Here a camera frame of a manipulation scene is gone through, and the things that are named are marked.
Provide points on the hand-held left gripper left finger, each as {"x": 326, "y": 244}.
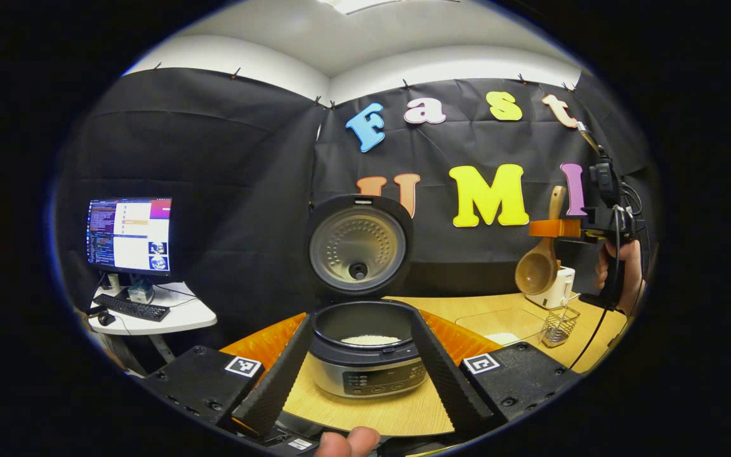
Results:
{"x": 276, "y": 381}

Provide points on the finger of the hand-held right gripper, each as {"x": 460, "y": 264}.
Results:
{"x": 556, "y": 228}

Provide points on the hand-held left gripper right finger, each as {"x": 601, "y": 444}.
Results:
{"x": 445, "y": 381}

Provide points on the wooden spoon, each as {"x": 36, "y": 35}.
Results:
{"x": 537, "y": 270}

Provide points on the clear plastic rice container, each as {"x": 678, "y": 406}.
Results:
{"x": 499, "y": 327}

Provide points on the grey rice cooker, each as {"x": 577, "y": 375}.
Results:
{"x": 358, "y": 244}

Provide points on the white toaster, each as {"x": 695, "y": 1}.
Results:
{"x": 559, "y": 289}

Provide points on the white round side table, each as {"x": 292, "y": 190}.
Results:
{"x": 184, "y": 314}

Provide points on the small desktop device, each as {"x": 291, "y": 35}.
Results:
{"x": 141, "y": 292}

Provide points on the black keyboard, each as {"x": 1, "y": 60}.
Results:
{"x": 131, "y": 308}

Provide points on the black computer mouse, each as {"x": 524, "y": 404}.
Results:
{"x": 106, "y": 318}

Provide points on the black backdrop cloth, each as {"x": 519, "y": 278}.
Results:
{"x": 232, "y": 190}

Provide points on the computer monitor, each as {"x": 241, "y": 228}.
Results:
{"x": 127, "y": 235}

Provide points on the ceiling light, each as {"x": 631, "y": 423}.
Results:
{"x": 378, "y": 5}

